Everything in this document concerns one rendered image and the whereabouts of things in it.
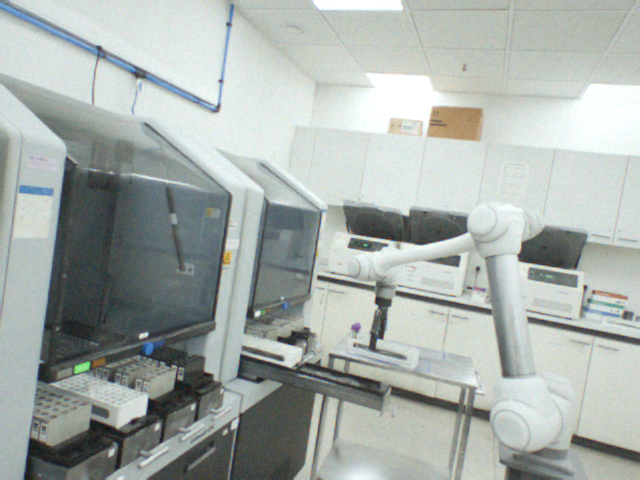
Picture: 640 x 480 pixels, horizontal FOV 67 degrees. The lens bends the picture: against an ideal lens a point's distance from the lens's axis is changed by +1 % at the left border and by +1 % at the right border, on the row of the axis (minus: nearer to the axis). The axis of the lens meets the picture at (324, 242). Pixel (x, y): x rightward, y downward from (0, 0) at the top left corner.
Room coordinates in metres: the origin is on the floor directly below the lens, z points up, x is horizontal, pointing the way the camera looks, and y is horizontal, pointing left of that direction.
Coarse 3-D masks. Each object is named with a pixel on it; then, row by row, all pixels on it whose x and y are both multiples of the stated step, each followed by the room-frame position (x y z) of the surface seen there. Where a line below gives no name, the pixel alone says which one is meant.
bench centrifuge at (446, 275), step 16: (416, 208) 4.11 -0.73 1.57; (432, 208) 4.08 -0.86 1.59; (416, 224) 4.26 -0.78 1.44; (432, 224) 4.19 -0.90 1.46; (448, 224) 4.12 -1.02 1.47; (464, 224) 4.06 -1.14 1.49; (416, 240) 4.43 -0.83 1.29; (432, 240) 4.35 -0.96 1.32; (464, 256) 3.88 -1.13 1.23; (400, 272) 3.96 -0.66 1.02; (416, 272) 3.92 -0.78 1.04; (432, 272) 3.88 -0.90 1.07; (448, 272) 3.84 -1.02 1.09; (464, 272) 3.92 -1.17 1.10; (416, 288) 3.92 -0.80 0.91; (432, 288) 3.87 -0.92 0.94; (448, 288) 3.83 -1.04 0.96
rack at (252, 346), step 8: (248, 336) 1.87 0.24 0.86; (248, 344) 1.78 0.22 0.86; (256, 344) 1.78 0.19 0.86; (264, 344) 1.80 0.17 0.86; (272, 344) 1.81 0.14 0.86; (280, 344) 1.83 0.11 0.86; (240, 352) 1.79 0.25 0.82; (248, 352) 1.79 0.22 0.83; (256, 352) 1.85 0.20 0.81; (264, 352) 1.86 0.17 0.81; (272, 352) 1.74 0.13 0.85; (280, 352) 1.73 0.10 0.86; (288, 352) 1.74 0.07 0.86; (296, 352) 1.75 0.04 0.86; (272, 360) 1.74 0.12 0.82; (280, 360) 1.81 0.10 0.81; (288, 360) 1.72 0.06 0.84; (296, 360) 1.76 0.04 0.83
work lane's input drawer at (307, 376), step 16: (240, 368) 1.76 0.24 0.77; (256, 368) 1.74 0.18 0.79; (272, 368) 1.72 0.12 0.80; (288, 368) 1.71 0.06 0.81; (304, 368) 1.77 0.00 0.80; (320, 368) 1.79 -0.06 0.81; (288, 384) 1.70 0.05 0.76; (304, 384) 1.68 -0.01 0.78; (320, 384) 1.66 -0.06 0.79; (336, 384) 1.65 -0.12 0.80; (352, 384) 1.64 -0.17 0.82; (368, 384) 1.71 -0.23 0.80; (384, 384) 1.69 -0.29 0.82; (352, 400) 1.62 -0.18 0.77; (368, 400) 1.61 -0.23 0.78; (384, 400) 1.62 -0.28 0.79
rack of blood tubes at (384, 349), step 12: (348, 336) 2.05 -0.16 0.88; (360, 336) 2.09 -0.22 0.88; (348, 348) 2.03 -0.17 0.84; (360, 348) 2.03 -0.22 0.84; (384, 348) 1.97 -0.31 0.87; (396, 348) 1.97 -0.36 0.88; (408, 348) 2.01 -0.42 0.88; (384, 360) 1.97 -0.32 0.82; (396, 360) 1.95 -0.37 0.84; (408, 360) 1.93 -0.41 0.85
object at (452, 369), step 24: (360, 360) 1.95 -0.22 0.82; (432, 360) 2.11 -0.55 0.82; (456, 360) 2.17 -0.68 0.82; (456, 384) 1.86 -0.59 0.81; (480, 384) 2.00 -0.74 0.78; (336, 432) 2.39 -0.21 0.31; (456, 432) 2.25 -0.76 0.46; (336, 456) 2.20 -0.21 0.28; (360, 456) 2.23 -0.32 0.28; (384, 456) 2.27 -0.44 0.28
